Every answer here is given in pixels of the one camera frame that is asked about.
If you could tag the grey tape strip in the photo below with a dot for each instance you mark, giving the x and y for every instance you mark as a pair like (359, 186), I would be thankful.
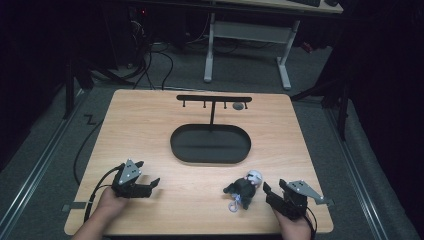
(75, 206)

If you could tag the black keyboard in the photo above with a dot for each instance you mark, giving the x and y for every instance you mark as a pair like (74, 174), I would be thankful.
(305, 2)

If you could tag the white-framed desk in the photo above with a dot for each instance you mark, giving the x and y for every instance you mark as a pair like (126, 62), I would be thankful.
(250, 31)

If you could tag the metal floor rail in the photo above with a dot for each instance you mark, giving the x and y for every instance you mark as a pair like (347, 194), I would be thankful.
(36, 173)
(358, 176)

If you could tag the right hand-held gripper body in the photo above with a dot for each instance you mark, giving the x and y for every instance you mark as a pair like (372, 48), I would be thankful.
(295, 201)

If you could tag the person's left hand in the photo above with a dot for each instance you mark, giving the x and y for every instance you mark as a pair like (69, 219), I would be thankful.
(110, 201)

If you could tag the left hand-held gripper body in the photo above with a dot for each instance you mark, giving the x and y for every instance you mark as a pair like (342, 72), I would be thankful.
(128, 173)

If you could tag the black computer tower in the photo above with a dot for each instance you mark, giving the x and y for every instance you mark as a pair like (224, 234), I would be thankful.
(138, 33)

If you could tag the black key rack with tray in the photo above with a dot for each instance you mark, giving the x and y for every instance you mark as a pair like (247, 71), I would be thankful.
(210, 145)

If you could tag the black metal stand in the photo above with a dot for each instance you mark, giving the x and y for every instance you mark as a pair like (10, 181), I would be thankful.
(71, 86)
(340, 100)

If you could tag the grey round table grommet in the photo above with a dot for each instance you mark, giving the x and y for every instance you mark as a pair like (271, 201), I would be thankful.
(238, 106)

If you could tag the person's right hand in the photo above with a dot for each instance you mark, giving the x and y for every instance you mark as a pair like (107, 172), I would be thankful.
(295, 227)

